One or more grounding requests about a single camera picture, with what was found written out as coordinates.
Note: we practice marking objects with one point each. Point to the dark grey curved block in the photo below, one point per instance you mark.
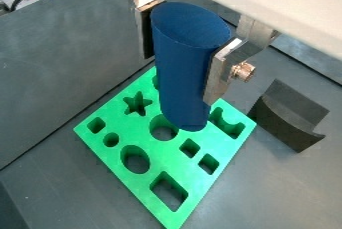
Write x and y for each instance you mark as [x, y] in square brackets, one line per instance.
[288, 116]

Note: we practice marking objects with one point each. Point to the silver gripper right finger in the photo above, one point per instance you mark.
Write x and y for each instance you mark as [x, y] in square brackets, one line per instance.
[228, 63]

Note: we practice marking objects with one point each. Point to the blue oval cylinder block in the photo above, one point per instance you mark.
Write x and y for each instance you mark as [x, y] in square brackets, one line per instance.
[187, 33]

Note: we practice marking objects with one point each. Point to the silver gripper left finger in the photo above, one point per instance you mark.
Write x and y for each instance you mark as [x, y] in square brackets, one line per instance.
[142, 9]

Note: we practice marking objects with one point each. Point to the green shape sorter board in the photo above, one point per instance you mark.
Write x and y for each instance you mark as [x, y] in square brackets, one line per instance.
[167, 165]

